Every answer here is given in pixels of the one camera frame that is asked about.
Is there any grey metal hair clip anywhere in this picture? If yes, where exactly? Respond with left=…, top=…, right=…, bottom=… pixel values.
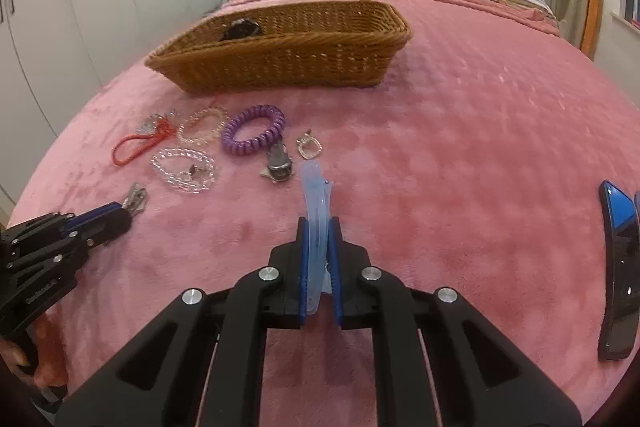
left=260, top=144, right=294, bottom=182

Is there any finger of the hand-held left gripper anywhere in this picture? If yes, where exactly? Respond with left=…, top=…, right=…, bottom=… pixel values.
left=7, top=202, right=124, bottom=249
left=14, top=210, right=134, bottom=279

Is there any purple coil bracelet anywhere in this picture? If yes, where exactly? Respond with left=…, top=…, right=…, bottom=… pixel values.
left=221, top=105, right=287, bottom=156

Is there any person's left hand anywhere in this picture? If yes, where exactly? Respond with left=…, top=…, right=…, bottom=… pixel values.
left=0, top=312, right=69, bottom=391

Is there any black wrist watch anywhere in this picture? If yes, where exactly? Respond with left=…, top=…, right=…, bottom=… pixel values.
left=220, top=19, right=263, bottom=42

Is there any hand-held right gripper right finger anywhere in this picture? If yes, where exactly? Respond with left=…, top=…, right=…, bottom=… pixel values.
left=330, top=216, right=583, bottom=427

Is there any red cord bracelet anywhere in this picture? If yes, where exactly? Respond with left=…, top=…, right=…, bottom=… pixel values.
left=112, top=111, right=181, bottom=168

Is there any small silver ring pendant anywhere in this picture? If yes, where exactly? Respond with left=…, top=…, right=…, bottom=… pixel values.
left=296, top=130, right=323, bottom=159

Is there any light blue translucent bracelet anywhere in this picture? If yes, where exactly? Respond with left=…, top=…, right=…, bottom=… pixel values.
left=300, top=159, right=336, bottom=315

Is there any small silver clip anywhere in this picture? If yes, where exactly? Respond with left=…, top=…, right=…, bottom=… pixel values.
left=120, top=183, right=149, bottom=214

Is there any pink fleece blanket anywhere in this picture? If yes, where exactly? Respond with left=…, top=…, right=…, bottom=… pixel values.
left=7, top=0, right=640, bottom=427

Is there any pink bead bracelet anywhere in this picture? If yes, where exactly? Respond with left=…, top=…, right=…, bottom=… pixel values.
left=176, top=106, right=230, bottom=146

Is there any brown wicker basket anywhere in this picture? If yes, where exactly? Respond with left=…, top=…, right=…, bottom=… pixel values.
left=145, top=0, right=413, bottom=96

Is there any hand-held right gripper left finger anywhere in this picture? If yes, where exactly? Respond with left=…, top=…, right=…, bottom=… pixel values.
left=55, top=217, right=308, bottom=427

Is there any clear bead bracelet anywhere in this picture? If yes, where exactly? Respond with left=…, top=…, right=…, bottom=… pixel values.
left=151, top=147, right=217, bottom=195

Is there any black smartphone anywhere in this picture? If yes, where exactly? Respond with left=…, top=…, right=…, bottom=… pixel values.
left=598, top=180, right=640, bottom=362

